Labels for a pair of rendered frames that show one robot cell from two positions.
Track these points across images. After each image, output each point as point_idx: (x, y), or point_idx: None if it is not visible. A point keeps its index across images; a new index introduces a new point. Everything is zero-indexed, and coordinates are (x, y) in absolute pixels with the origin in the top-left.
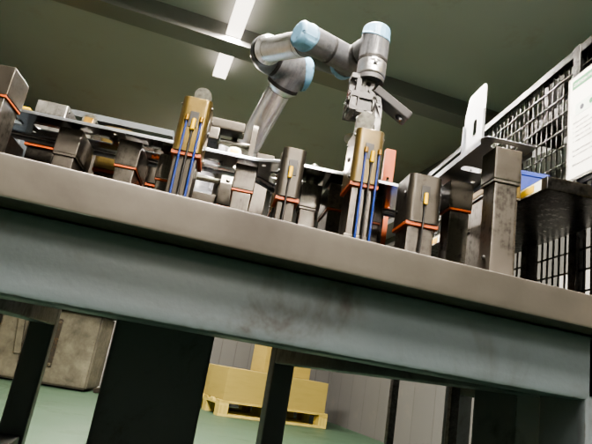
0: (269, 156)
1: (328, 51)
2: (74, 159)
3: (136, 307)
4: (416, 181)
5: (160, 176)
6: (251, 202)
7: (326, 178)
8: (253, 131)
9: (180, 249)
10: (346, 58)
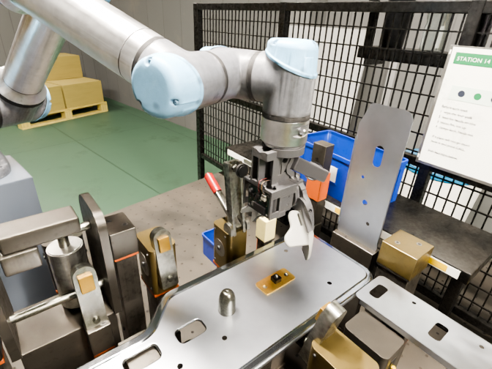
0: (127, 231)
1: (212, 102)
2: None
3: None
4: (387, 364)
5: None
6: (124, 289)
7: (254, 321)
8: (99, 232)
9: None
10: (236, 93)
